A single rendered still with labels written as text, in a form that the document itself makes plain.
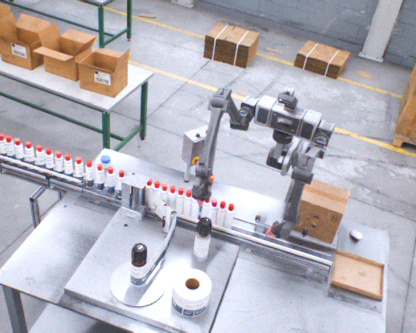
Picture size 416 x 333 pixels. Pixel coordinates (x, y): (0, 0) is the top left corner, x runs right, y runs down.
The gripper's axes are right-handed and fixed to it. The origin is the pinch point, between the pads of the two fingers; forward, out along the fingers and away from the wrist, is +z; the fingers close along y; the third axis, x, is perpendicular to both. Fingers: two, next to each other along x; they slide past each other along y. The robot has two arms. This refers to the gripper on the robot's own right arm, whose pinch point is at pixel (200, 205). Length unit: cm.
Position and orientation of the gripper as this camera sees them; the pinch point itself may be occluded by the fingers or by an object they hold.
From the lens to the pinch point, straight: 279.4
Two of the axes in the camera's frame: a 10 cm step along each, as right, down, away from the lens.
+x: 3.2, -5.4, 7.8
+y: 9.4, 2.9, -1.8
